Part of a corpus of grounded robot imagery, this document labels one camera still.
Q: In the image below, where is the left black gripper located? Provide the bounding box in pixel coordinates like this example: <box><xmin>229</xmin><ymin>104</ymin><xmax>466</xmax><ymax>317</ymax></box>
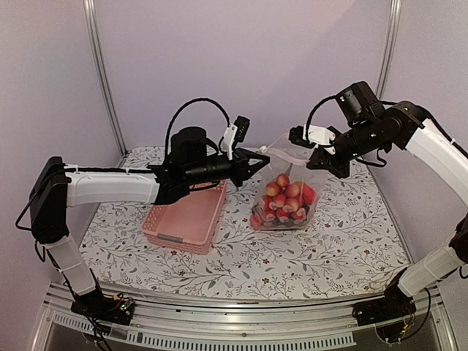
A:
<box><xmin>185</xmin><ymin>147</ymin><xmax>270</xmax><ymax>187</ymax></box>

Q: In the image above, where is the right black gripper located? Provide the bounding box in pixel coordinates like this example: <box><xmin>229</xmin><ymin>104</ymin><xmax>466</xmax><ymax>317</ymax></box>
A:
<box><xmin>306</xmin><ymin>118</ymin><xmax>388</xmax><ymax>178</ymax></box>

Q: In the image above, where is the clear zip top bag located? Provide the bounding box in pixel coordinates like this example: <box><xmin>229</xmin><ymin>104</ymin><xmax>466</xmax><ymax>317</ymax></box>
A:
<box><xmin>250</xmin><ymin>133</ymin><xmax>328</xmax><ymax>230</ymax></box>

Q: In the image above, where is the red yellow toy fruit bunch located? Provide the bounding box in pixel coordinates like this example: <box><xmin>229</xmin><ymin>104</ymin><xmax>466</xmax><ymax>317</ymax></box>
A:
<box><xmin>257</xmin><ymin>173</ymin><xmax>317</xmax><ymax>224</ymax></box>

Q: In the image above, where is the pink plastic basket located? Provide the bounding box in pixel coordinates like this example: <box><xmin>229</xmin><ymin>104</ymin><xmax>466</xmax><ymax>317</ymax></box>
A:
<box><xmin>141</xmin><ymin>181</ymin><xmax>227</xmax><ymax>255</ymax></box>

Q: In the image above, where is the dark purple toy eggplant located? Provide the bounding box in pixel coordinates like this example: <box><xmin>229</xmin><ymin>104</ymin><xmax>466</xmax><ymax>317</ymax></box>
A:
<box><xmin>268</xmin><ymin>217</ymin><xmax>309</xmax><ymax>230</ymax></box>

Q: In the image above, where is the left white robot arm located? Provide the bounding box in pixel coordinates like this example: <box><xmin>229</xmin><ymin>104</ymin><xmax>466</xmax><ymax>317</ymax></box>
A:
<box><xmin>28</xmin><ymin>125</ymin><xmax>270</xmax><ymax>317</ymax></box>

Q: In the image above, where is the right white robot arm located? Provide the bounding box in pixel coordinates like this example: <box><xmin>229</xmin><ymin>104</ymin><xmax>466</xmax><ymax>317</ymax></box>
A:
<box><xmin>301</xmin><ymin>81</ymin><xmax>467</xmax><ymax>319</ymax></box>

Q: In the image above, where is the floral table mat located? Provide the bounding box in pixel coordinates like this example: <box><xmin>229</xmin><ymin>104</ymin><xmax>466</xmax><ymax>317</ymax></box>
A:
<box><xmin>80</xmin><ymin>164</ymin><xmax>409</xmax><ymax>300</ymax></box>

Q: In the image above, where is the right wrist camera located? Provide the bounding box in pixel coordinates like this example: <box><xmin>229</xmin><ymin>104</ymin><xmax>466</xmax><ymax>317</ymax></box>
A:
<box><xmin>288</xmin><ymin>125</ymin><xmax>336</xmax><ymax>155</ymax></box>

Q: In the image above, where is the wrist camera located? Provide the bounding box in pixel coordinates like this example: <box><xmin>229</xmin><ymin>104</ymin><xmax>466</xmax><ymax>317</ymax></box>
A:
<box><xmin>288</xmin><ymin>125</ymin><xmax>336</xmax><ymax>155</ymax></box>
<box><xmin>219</xmin><ymin>116</ymin><xmax>250</xmax><ymax>161</ymax></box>

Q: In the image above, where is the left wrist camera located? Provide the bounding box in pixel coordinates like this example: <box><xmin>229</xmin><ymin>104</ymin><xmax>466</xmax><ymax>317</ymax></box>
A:
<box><xmin>219</xmin><ymin>116</ymin><xmax>250</xmax><ymax>161</ymax></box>

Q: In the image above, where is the right black camera cable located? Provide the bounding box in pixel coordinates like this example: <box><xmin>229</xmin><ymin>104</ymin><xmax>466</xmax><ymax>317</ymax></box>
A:
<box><xmin>303</xmin><ymin>95</ymin><xmax>339</xmax><ymax>142</ymax></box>

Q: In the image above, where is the black camera cable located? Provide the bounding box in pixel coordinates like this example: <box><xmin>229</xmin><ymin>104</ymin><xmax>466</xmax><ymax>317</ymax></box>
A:
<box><xmin>164</xmin><ymin>97</ymin><xmax>232</xmax><ymax>164</ymax></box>
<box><xmin>303</xmin><ymin>95</ymin><xmax>339</xmax><ymax>142</ymax></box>

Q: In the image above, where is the left black camera cable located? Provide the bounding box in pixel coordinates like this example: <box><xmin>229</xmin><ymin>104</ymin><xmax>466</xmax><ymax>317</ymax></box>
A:
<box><xmin>164</xmin><ymin>97</ymin><xmax>232</xmax><ymax>164</ymax></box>

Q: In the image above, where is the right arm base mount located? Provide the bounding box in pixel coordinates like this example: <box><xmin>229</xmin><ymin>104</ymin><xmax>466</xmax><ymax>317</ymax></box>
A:
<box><xmin>352</xmin><ymin>272</ymin><xmax>416</xmax><ymax>326</ymax></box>

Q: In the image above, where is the right aluminium corner post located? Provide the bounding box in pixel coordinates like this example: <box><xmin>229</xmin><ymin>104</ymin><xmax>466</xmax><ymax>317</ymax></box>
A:
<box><xmin>375</xmin><ymin>0</ymin><xmax>402</xmax><ymax>100</ymax></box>

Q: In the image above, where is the aluminium corner post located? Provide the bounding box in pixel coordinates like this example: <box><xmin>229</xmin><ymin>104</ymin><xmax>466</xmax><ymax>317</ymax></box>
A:
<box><xmin>375</xmin><ymin>0</ymin><xmax>402</xmax><ymax>100</ymax></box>
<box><xmin>83</xmin><ymin>0</ymin><xmax>128</xmax><ymax>156</ymax></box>

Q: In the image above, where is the aluminium front rail frame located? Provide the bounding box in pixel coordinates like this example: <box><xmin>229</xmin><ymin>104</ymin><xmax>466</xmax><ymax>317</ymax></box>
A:
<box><xmin>31</xmin><ymin>281</ymin><xmax>456</xmax><ymax>351</ymax></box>

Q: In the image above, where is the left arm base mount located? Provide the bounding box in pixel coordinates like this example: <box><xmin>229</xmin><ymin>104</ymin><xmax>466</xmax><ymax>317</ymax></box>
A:
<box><xmin>71</xmin><ymin>287</ymin><xmax>135</xmax><ymax>325</ymax></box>

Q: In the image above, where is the left aluminium corner post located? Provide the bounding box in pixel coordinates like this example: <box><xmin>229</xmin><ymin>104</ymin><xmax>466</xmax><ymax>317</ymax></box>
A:
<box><xmin>83</xmin><ymin>0</ymin><xmax>128</xmax><ymax>156</ymax></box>

